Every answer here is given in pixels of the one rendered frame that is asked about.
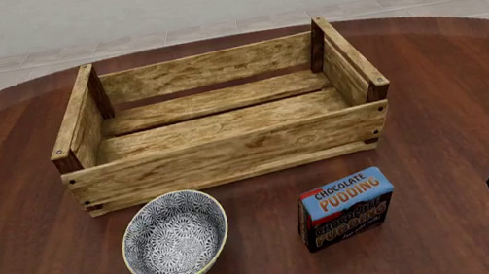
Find wooden slat tray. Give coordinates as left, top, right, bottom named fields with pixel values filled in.
left=35, top=7, right=404, bottom=223

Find chocolate pudding box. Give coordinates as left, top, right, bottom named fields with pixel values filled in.
left=290, top=163, right=403, bottom=256

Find patterned blue-white bowl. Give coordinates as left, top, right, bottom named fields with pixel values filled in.
left=114, top=183, right=237, bottom=274

